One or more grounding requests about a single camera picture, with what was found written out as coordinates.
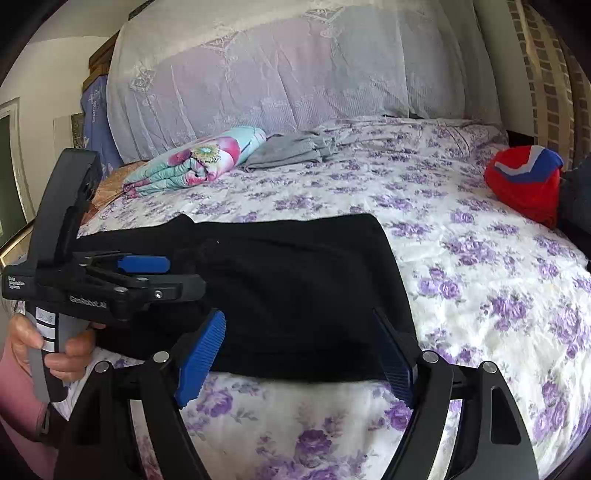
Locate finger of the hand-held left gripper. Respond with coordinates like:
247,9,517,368
88,270,206,305
76,251,171,278

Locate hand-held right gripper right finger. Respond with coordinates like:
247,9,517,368
372,308,541,480

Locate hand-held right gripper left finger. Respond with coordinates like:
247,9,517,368
53,308,227,480

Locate black pants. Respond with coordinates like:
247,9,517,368
76,212,419,384

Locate person's left forearm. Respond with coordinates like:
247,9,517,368
0,344,61,480

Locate person's left hand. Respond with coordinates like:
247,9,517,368
8,315,106,383

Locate orange patterned cloth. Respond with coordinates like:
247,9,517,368
88,161,148,217

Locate purple floral bed sheet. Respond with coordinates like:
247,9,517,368
76,115,591,480

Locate colourful folded quilt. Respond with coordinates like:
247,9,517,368
122,126,269,199

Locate blue patterned cloth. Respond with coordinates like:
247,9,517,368
81,74,124,178

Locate grey garment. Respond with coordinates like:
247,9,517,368
242,129,342,174

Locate red blue white garment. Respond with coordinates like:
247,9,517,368
484,145,565,229

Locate dark blue-grey cloth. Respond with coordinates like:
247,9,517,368
558,154,591,241

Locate beige checked curtain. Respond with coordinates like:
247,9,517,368
505,0,591,171

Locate framed wall picture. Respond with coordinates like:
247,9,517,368
0,97,38,268

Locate small wall poster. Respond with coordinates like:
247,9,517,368
53,112,90,151

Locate wooden bed frame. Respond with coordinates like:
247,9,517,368
82,32,122,93

